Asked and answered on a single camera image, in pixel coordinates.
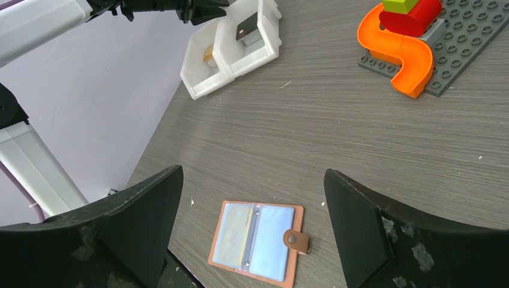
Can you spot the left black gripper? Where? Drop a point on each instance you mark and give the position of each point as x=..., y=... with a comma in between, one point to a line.
x=198, y=11

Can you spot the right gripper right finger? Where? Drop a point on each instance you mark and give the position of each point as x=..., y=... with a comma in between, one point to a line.
x=385, y=243

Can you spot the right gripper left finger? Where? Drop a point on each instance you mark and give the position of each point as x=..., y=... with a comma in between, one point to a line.
x=118, y=241

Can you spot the pink leather card holder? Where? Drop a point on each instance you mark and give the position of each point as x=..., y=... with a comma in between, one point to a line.
x=260, y=240

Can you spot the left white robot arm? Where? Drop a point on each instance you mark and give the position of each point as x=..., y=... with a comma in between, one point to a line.
x=91, y=87

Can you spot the orange card box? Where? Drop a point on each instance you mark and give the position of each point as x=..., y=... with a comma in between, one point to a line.
x=208, y=57

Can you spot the black card box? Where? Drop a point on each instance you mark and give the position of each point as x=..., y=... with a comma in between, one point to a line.
x=248, y=31

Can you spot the white two-compartment tray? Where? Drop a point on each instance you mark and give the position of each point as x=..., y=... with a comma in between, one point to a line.
x=234, y=59

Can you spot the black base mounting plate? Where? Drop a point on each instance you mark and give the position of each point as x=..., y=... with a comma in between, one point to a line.
x=176, y=275

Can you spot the orange S-shaped toy track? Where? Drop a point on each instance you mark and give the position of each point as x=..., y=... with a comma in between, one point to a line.
x=413, y=55

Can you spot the green toy brick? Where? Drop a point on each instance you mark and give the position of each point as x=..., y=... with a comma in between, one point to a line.
x=399, y=6

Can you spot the red toy brick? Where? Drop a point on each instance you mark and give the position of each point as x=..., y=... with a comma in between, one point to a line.
x=415, y=22

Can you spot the grey toy baseplate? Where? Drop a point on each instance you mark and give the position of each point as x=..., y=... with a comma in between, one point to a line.
x=457, y=36

